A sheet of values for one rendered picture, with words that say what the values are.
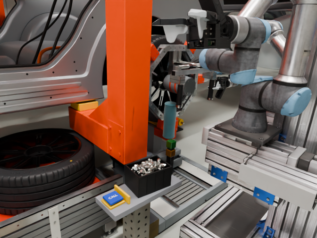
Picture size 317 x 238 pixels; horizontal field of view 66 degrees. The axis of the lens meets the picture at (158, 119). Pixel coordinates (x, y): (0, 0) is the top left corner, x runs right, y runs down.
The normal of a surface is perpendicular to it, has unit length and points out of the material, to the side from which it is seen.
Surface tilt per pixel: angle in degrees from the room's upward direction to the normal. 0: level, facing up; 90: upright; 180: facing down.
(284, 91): 90
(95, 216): 90
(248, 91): 90
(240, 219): 0
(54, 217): 90
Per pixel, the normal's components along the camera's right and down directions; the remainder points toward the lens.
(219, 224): 0.05, -0.94
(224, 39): 0.53, 0.18
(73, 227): 0.68, 0.28
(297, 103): 0.54, 0.43
